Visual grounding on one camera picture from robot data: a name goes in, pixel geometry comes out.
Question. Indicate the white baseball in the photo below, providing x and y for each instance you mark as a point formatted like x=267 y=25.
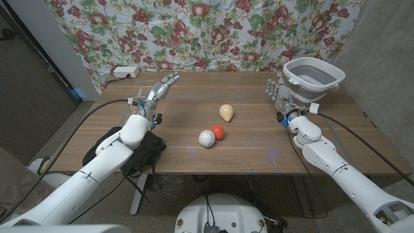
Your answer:
x=207 y=138

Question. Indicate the beige toy pear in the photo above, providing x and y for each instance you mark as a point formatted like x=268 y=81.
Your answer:
x=226 y=112

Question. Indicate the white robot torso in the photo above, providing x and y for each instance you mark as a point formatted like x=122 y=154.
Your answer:
x=226 y=213

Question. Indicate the black yellow rimmed object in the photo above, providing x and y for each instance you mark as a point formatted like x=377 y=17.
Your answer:
x=43 y=165

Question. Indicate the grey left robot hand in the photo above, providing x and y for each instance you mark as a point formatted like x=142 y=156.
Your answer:
x=160 y=92

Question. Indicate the white power strip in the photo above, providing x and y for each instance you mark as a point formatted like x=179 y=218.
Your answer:
x=126 y=71

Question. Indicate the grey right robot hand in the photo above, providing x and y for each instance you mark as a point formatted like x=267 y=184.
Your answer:
x=283 y=98

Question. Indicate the grey tape strip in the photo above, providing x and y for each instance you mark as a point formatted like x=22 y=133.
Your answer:
x=210 y=96

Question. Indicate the clear plastic clamshell container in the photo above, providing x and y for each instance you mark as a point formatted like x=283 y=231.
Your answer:
x=142 y=91

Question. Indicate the table leg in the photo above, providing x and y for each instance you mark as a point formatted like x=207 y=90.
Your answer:
x=302 y=194
x=137 y=197

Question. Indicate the white grey collapsible tub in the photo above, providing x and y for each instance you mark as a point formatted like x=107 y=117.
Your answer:
x=310 y=74

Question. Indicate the black shorts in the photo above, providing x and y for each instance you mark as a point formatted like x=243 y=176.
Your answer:
x=148 y=149

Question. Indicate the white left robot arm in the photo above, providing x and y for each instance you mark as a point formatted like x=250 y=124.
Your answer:
x=97 y=168

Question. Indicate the red ball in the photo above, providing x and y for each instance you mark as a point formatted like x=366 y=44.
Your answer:
x=219 y=132

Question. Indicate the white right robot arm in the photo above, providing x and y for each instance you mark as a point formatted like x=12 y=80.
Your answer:
x=326 y=158

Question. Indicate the person leg in brown trousers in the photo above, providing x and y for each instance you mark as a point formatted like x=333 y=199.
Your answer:
x=19 y=181

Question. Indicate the floral fruit print backdrop cloth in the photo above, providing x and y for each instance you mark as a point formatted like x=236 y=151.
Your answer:
x=194 y=32

